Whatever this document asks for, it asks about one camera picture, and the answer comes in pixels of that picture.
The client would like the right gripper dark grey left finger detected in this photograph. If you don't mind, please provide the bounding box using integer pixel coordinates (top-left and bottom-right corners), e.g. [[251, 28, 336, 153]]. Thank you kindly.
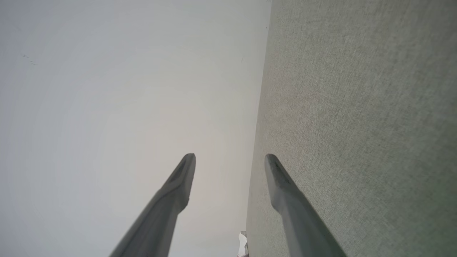
[[109, 153, 196, 257]]

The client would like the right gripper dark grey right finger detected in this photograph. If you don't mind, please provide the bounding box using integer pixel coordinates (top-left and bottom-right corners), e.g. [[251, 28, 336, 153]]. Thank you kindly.
[[264, 154, 347, 257]]

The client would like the grey-green fabric sofa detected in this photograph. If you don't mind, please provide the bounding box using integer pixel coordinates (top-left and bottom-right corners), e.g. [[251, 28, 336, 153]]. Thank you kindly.
[[245, 0, 457, 257]]

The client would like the small white bracket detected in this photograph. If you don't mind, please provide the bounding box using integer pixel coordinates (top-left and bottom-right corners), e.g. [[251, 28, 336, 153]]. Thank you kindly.
[[238, 231, 248, 257]]

